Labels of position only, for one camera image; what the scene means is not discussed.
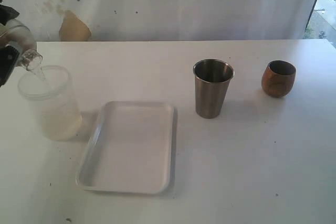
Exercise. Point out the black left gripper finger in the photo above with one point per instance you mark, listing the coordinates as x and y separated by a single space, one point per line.
7 13

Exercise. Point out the clear glass jar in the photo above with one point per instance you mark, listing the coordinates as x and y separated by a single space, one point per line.
17 35

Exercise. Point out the steel metal cup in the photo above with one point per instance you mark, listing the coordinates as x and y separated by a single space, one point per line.
212 78

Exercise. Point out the brown wooden cup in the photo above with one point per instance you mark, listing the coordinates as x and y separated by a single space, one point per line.
278 78

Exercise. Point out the frosted plastic container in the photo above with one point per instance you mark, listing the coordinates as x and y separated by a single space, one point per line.
51 98

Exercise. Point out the white plastic tray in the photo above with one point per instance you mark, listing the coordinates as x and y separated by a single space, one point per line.
129 149

